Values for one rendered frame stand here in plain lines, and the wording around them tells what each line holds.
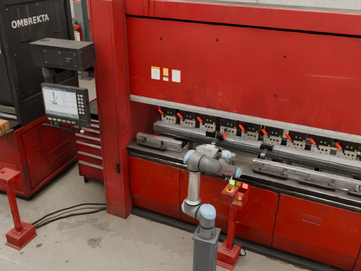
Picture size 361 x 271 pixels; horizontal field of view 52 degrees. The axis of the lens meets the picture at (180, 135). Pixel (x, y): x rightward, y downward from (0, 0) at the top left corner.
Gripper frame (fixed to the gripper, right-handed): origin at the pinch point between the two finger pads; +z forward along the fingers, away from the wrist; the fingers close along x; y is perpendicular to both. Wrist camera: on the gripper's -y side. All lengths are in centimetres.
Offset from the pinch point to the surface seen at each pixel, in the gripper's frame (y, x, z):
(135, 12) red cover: -64, -105, -112
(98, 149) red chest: -21, -176, 44
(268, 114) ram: -47, 19, -39
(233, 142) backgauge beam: -55, -17, 15
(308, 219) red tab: -10, 68, 40
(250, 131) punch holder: -39.9, 5.6, -21.4
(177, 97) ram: -43, -66, -42
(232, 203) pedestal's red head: 11.3, 5.5, 19.2
